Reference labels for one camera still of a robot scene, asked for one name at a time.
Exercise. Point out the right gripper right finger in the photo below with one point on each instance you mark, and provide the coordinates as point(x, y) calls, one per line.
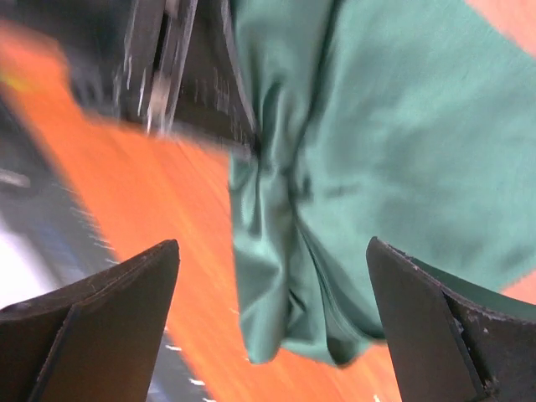
point(450, 340)

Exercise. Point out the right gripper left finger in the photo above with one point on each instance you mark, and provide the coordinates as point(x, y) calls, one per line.
point(94, 340)

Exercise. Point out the dark green cloth napkin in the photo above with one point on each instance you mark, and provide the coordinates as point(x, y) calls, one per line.
point(410, 121)

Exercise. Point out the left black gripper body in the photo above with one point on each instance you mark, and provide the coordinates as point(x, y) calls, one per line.
point(126, 57)

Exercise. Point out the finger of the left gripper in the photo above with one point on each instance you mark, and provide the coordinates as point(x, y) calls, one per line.
point(212, 105)

